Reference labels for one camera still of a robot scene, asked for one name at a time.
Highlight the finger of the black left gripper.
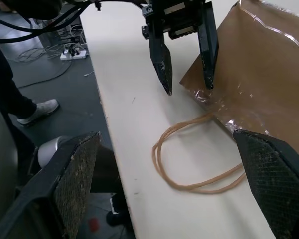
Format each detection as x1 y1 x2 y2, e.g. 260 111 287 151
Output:
148 24 174 96
197 1 220 91

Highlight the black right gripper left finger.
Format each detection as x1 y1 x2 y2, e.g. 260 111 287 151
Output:
0 131 102 239

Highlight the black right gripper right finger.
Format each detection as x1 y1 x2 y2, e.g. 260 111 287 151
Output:
233 129 299 239

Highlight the brown paper bag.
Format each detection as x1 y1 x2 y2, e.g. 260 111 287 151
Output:
151 0 299 195

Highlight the silver rounded robot part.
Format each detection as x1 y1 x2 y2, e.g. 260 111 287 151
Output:
36 135 73 168

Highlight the black shoe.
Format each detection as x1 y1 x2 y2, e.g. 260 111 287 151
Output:
106 194 132 227

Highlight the white shoe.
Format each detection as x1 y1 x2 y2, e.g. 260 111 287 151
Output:
16 99 60 125

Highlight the white power strip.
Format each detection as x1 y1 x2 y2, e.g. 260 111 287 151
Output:
59 48 87 61

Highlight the person's dark trouser leg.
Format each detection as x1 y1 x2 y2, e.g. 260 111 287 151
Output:
0 34 38 120

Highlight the grey floor cable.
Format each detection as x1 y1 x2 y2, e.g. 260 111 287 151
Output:
17 59 73 89

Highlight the white cable bundle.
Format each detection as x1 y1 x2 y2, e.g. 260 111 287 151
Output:
16 46 65 63

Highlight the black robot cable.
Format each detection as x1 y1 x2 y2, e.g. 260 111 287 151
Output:
0 9 83 44
0 1 100 33

